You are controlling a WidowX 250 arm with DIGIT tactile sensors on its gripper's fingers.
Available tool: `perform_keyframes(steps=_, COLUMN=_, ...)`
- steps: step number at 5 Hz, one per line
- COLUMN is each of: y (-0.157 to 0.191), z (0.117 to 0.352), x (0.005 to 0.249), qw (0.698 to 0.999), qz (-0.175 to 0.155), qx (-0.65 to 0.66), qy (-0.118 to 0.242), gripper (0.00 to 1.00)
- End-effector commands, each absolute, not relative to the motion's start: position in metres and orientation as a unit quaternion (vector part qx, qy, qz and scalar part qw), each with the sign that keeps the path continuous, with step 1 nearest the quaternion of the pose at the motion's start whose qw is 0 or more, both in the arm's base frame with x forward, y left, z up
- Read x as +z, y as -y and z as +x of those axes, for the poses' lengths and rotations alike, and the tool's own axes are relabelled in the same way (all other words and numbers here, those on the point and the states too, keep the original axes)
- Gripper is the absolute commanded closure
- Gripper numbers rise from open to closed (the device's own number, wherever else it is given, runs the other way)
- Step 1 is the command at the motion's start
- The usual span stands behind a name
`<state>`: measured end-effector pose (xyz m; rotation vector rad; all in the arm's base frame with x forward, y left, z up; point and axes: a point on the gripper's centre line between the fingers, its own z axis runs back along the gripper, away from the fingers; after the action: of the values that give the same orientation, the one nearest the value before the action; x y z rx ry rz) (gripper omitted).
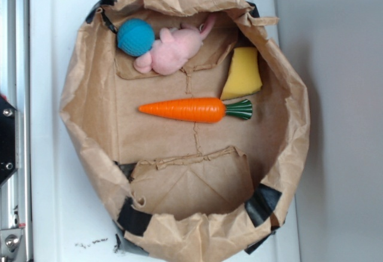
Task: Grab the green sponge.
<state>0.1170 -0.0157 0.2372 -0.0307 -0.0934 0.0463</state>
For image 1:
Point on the orange plastic carrot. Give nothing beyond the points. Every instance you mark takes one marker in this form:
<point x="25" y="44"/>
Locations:
<point x="201" y="110"/>

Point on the aluminium frame rail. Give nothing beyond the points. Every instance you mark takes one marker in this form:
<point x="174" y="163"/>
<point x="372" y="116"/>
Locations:
<point x="16" y="217"/>

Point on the blue knitted ball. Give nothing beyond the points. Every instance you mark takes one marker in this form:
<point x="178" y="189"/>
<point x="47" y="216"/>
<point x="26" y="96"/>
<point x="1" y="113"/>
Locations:
<point x="135" y="37"/>

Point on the pink plush bunny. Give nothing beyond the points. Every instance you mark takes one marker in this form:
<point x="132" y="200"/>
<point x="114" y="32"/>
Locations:
<point x="174" y="48"/>

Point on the yellow green sponge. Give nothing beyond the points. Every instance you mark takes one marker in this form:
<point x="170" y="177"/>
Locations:
<point x="243" y="76"/>

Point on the brown paper bag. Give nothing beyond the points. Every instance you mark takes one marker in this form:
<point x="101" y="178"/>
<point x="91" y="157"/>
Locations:
<point x="185" y="191"/>

